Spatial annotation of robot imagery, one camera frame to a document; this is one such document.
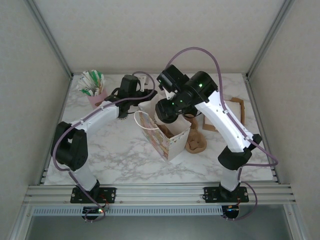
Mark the pink holder cup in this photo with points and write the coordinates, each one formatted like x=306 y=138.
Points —
x=96 y=101

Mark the small controller board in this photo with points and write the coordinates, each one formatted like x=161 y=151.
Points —
x=93 y=211
x=231 y=209

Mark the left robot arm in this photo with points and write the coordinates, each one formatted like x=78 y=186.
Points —
x=97 y=117

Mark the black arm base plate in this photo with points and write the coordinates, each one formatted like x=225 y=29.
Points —
x=212 y=195
x=110 y=195

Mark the brown cardboard box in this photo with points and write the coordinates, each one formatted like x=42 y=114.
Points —
x=241 y=110

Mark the wooden stir stick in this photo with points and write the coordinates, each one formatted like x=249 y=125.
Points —
x=101 y=83

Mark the green white wrapped straw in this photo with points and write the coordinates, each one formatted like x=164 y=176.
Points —
x=95 y=76
x=87 y=76

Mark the aluminium frame post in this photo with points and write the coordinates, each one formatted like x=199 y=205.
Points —
x=269 y=37
x=53 y=40

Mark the wide aluminium base rail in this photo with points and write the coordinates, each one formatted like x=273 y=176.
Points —
x=160 y=193

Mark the cartoon animal print gift bag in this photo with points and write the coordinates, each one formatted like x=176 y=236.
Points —
x=175 y=147

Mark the white paper napkins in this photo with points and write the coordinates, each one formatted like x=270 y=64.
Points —
x=236 y=110

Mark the aluminium side rail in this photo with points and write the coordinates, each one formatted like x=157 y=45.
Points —
x=64 y=96
x=257 y=112

